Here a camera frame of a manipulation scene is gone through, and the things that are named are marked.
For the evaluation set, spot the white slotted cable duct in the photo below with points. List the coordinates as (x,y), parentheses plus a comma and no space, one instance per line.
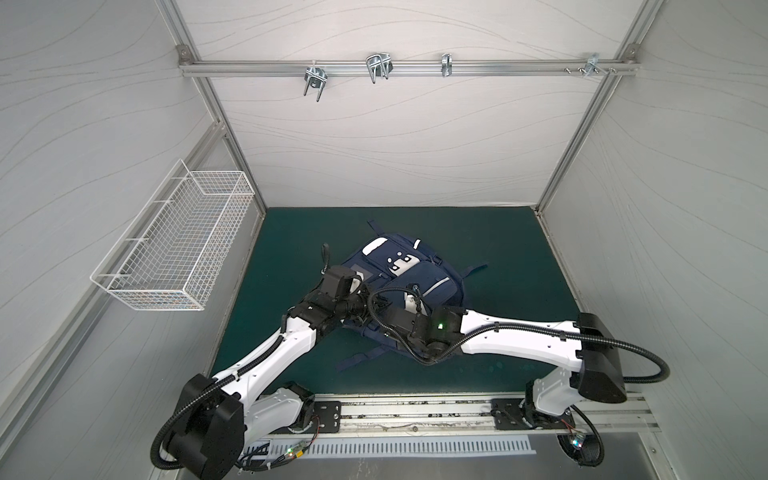
(463,446)

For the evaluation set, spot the aluminium top cross rail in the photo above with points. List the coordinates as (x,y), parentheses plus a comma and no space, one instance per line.
(401,68)

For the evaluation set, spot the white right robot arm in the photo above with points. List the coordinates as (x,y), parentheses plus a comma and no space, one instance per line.
(589,364)

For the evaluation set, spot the metal clamp hook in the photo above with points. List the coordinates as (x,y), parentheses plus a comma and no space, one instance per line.
(446,65)
(591,68)
(315,78)
(379,65)

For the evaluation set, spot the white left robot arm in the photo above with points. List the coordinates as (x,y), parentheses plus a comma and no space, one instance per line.
(216,417)

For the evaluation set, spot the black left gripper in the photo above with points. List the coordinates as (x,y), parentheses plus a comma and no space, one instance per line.
(366,301)

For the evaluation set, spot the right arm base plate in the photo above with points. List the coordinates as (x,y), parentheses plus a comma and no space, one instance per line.
(515,414)

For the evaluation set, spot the white wire wall basket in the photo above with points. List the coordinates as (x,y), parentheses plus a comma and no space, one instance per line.
(170,255)

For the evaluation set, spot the navy blue student backpack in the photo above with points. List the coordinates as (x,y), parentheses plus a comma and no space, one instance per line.
(402,272)

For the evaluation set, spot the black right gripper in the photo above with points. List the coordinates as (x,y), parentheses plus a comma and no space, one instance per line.
(384,310)

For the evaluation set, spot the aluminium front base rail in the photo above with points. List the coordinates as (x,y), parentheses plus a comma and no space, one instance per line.
(467,414)

